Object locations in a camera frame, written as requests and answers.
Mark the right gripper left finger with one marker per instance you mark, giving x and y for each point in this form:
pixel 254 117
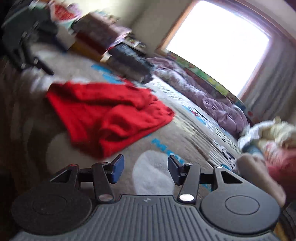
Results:
pixel 105 174

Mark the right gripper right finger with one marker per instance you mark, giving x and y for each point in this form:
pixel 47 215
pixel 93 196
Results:
pixel 187 176

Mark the red knit sweater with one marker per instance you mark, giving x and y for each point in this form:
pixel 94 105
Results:
pixel 102 119

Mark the tall stack folded clothes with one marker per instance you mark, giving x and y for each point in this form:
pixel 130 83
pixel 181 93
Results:
pixel 98 32

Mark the folded denim clothes stack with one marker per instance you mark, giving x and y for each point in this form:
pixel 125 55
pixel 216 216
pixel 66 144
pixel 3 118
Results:
pixel 129 64

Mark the red patterned cushion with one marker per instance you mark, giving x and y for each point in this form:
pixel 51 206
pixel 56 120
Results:
pixel 60 14

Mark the folded beige sweater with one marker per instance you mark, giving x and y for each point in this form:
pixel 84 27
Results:
pixel 252 168

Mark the purple crumpled duvet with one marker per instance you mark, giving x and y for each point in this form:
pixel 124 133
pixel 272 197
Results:
pixel 227 115

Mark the pile of folded quilts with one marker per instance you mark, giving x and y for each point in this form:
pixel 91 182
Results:
pixel 276 141

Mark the colourful alphabet headboard panel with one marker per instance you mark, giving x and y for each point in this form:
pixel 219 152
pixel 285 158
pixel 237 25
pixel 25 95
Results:
pixel 211 81

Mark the grey curtain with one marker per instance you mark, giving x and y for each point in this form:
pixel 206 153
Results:
pixel 271 90

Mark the window with wooden frame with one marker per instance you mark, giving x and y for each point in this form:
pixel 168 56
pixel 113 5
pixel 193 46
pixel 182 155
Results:
pixel 224 40

